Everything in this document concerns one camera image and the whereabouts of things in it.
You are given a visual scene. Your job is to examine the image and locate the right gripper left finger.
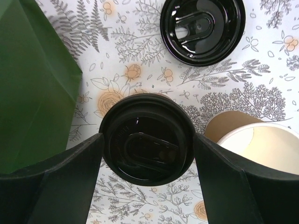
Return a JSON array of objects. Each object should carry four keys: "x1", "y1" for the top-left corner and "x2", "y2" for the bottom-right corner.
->
[{"x1": 0, "y1": 133, "x2": 104, "y2": 224}]

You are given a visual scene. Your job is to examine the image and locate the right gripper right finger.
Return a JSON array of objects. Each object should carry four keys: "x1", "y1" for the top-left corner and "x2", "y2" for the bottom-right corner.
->
[{"x1": 193, "y1": 133, "x2": 299, "y2": 224}]

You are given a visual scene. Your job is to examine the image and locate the black coffee cup lid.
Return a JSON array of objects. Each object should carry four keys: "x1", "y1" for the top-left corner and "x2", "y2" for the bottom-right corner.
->
[{"x1": 100, "y1": 94, "x2": 195, "y2": 186}]

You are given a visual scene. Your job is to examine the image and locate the green paper bag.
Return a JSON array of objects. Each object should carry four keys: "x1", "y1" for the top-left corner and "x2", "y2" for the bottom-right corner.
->
[{"x1": 0, "y1": 0, "x2": 82, "y2": 174}]

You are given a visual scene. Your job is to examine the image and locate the floral tablecloth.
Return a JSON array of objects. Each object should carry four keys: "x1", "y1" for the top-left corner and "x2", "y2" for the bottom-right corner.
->
[{"x1": 36, "y1": 0, "x2": 299, "y2": 224}]

